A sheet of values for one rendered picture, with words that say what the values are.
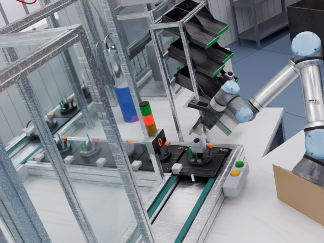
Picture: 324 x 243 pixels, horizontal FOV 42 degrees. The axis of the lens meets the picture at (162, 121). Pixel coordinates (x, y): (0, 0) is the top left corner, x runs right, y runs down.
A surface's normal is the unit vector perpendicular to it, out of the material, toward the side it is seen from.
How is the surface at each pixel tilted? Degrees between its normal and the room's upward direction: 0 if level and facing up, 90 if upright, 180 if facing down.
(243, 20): 90
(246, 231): 0
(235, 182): 0
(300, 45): 45
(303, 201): 90
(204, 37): 25
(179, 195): 0
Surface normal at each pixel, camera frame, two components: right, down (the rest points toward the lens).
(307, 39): -0.41, -0.24
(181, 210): -0.24, -0.86
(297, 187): -0.83, 0.43
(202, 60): 0.11, -0.73
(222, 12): 0.56, 0.26
